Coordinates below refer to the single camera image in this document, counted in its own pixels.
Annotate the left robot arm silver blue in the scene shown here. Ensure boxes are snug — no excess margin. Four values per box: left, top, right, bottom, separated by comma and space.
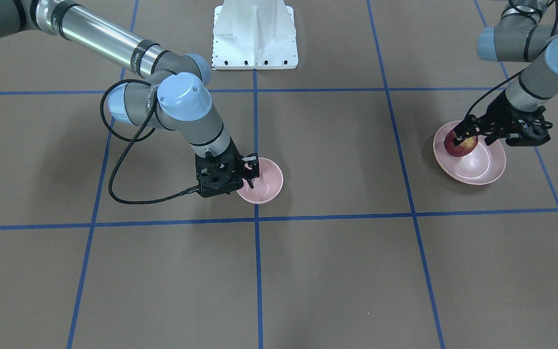
450, 0, 558, 146

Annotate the black camera cable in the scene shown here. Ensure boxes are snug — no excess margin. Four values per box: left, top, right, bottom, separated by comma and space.
99, 79, 200, 205

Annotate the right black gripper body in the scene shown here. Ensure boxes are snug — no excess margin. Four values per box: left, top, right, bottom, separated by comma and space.
195, 141, 242, 172

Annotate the pink bowl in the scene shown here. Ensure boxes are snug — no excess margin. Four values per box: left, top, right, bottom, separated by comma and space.
237, 158, 284, 204

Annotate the pink plate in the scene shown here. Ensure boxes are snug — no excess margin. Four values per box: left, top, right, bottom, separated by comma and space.
433, 121, 507, 185

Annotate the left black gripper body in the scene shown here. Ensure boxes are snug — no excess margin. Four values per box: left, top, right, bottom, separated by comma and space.
478, 90, 531, 137

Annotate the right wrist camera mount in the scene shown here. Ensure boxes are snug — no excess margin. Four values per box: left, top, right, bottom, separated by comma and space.
195, 156, 244, 197

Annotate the red apple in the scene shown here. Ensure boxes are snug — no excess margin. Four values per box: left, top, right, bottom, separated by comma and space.
443, 128, 479, 158

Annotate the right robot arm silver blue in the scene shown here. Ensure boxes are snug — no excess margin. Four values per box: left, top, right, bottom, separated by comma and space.
0, 0, 259, 196

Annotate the white pedestal column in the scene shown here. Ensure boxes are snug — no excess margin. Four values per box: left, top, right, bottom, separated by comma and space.
211, 0, 299, 70

